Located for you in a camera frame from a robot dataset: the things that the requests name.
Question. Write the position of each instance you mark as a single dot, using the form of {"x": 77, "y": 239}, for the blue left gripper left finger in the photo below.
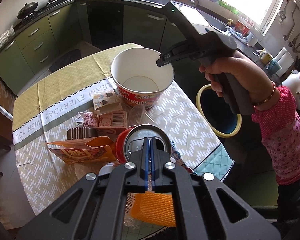
{"x": 145, "y": 162}

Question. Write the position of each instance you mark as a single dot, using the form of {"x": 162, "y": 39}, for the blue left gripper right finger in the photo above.
{"x": 153, "y": 150}

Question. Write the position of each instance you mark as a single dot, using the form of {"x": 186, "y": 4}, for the red soda can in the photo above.
{"x": 131, "y": 140}

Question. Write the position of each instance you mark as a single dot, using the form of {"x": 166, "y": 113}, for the pink white milk carton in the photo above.
{"x": 111, "y": 120}

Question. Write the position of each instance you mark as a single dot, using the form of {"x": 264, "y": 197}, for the orange snack box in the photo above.
{"x": 88, "y": 150}

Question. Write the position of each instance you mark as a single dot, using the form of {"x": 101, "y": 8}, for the small white illustrated carton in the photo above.
{"x": 105, "y": 102}

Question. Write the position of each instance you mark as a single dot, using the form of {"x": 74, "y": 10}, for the red white instant noodle cup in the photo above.
{"x": 138, "y": 78}

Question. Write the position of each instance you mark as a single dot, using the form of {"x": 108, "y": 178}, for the right forearm pink sleeve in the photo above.
{"x": 280, "y": 131}

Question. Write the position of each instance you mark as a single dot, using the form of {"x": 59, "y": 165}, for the yellow rimmed blue trash bin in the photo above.
{"x": 217, "y": 113}

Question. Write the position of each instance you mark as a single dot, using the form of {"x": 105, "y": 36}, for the green kitchen cabinets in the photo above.
{"x": 56, "y": 31}

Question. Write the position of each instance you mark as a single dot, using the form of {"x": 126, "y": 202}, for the right hand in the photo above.
{"x": 261, "y": 90}

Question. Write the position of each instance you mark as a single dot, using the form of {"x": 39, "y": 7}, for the clear plastic cup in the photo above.
{"x": 138, "y": 116}

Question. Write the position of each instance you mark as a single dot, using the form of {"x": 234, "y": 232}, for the red container on counter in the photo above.
{"x": 242, "y": 28}

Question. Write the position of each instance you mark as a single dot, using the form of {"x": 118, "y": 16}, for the yellow mug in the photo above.
{"x": 265, "y": 57}

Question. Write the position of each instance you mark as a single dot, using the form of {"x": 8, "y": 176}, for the dark brown ribbed tray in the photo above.
{"x": 81, "y": 133}

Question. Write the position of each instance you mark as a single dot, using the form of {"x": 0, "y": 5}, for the teal mug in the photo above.
{"x": 274, "y": 66}

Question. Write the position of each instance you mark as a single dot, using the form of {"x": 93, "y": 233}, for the patterned tablecloth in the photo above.
{"x": 45, "y": 112}

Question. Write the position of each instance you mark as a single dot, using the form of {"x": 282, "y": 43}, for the black wok on stove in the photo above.
{"x": 26, "y": 10}

